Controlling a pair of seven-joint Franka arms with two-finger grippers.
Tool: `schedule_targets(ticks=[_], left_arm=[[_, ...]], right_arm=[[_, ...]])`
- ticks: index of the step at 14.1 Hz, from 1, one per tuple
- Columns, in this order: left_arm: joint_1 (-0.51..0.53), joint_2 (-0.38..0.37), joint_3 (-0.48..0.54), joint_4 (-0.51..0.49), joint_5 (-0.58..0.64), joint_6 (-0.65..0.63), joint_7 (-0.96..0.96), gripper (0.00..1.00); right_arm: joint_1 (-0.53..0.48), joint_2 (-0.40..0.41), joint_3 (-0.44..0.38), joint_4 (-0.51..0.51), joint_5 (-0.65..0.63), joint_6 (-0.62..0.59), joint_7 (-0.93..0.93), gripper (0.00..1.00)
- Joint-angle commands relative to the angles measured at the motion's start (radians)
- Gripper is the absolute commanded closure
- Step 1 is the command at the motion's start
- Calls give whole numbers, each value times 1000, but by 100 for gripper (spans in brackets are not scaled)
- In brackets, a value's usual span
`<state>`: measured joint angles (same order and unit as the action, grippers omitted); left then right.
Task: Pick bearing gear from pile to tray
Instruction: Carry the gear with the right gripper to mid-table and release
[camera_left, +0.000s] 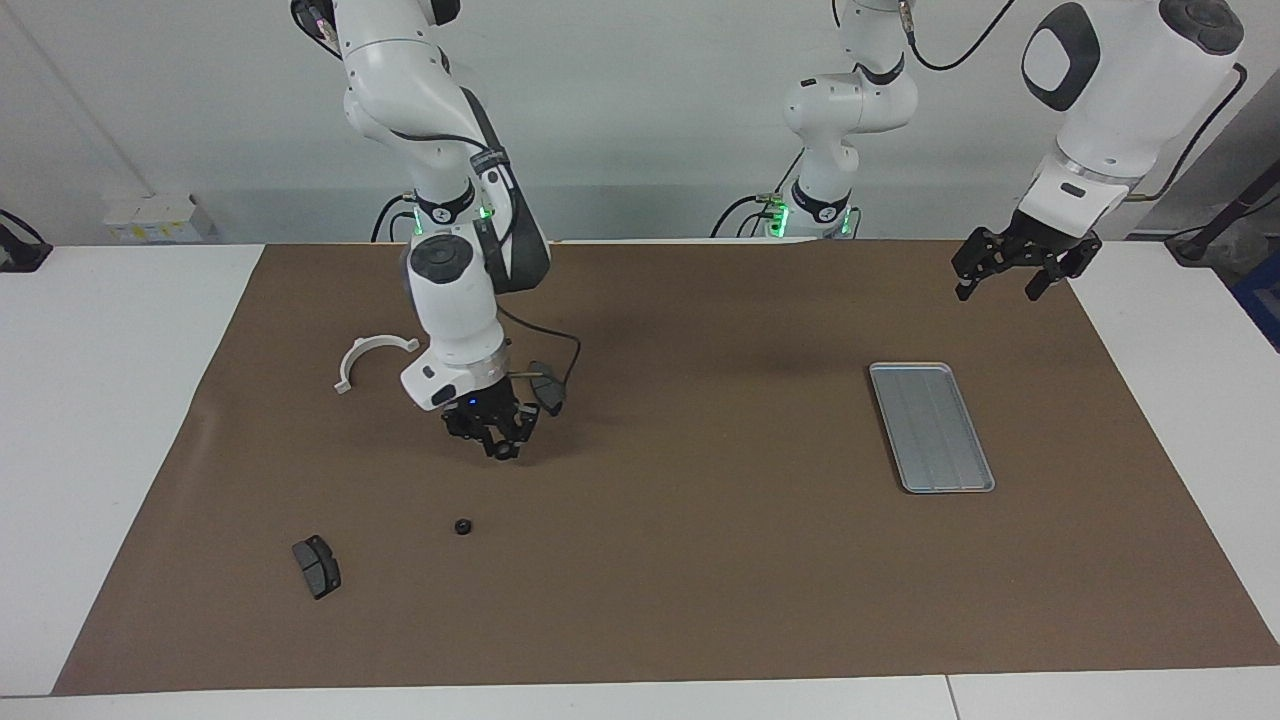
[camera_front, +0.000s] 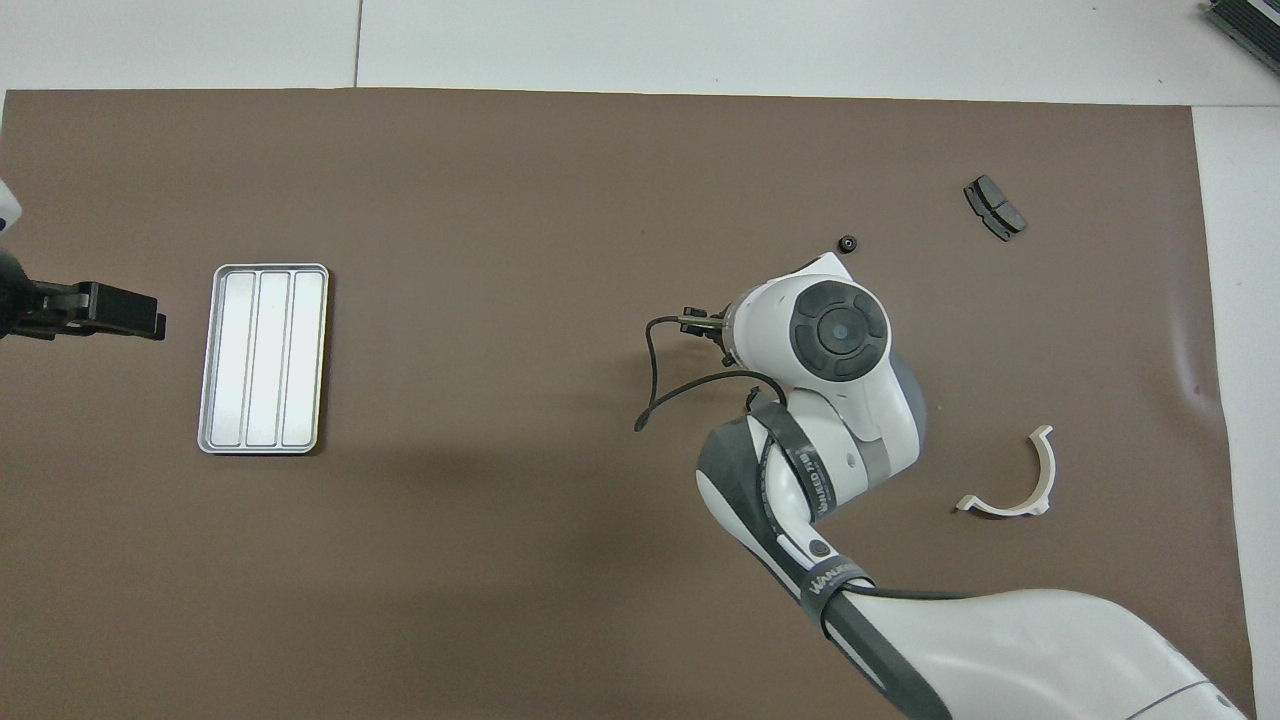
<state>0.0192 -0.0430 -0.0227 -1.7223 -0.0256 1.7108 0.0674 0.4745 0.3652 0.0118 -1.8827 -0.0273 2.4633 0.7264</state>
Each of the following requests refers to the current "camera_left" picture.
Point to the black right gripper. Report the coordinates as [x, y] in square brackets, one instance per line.
[490, 412]

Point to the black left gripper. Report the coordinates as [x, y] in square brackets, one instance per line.
[1030, 240]

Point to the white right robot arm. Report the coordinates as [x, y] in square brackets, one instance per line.
[450, 290]

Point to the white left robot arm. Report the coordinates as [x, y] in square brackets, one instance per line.
[1130, 90]

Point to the silver metal tray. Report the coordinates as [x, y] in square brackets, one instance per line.
[935, 440]

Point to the dark grey brake pad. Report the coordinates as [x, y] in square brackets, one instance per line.
[318, 570]
[552, 397]

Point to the black stand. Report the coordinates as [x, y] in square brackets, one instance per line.
[1195, 243]

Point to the brown table mat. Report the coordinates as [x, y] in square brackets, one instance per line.
[700, 550]

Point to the blue crate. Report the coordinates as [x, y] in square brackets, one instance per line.
[1262, 300]

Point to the black clamp base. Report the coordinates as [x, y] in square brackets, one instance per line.
[20, 255]

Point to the white curved plastic bracket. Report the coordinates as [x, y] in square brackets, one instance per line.
[350, 360]

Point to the white wall socket box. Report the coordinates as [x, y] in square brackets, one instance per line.
[150, 220]

